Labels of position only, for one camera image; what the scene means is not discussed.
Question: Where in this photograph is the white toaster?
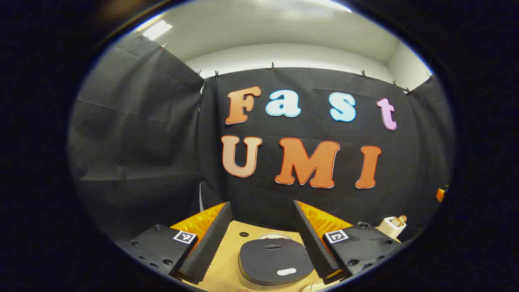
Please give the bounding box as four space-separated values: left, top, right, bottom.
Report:
377 216 407 240

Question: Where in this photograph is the ceiling light panel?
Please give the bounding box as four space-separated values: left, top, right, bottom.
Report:
143 20 173 41

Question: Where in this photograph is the black rice cooker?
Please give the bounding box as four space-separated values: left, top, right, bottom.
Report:
238 237 315 290

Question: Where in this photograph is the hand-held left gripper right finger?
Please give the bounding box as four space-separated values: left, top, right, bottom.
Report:
293 200 402 284

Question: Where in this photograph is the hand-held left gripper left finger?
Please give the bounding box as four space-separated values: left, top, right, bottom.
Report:
116 202 233 284

